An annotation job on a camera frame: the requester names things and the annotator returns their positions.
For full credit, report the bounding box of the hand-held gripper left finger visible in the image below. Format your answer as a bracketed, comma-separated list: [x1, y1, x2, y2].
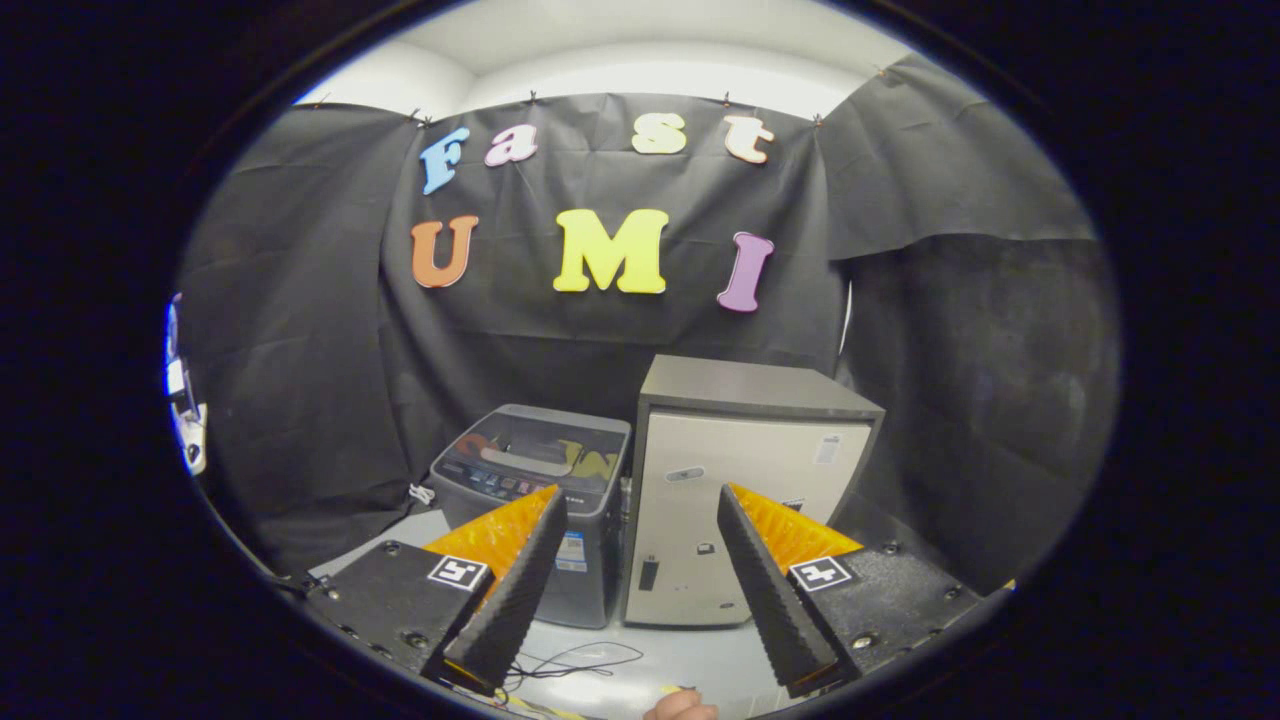
[305, 485, 569, 696]

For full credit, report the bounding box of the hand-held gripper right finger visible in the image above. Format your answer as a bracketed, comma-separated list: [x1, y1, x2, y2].
[717, 483, 986, 698]

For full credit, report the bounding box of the grey washing machine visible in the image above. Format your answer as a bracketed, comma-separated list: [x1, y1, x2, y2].
[430, 404, 633, 629]

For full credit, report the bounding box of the beige metal cabinet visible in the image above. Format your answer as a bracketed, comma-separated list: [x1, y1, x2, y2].
[620, 354, 887, 629]

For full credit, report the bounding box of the white equipment rack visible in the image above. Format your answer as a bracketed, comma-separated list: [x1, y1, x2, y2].
[165, 293, 209, 477]

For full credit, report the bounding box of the thin black floor cable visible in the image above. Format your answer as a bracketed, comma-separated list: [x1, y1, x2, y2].
[500, 640, 646, 701]

